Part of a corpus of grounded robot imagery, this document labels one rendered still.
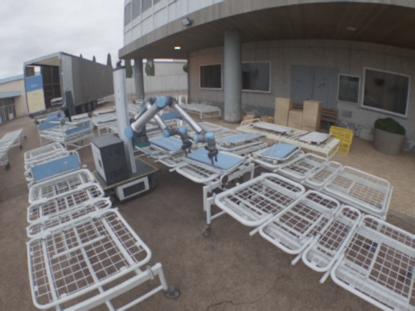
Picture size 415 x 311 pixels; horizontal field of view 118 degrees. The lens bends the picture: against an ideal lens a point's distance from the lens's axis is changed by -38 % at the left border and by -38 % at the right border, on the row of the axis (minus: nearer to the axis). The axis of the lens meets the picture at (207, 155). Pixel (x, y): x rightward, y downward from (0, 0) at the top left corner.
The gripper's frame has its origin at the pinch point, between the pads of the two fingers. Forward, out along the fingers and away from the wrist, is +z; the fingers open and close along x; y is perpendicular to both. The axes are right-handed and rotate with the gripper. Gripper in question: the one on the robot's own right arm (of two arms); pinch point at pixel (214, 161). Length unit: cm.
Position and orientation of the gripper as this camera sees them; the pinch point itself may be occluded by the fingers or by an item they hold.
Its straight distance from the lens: 223.0
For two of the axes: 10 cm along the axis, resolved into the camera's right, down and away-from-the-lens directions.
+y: 7.6, 2.3, -6.1
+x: 6.3, -4.9, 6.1
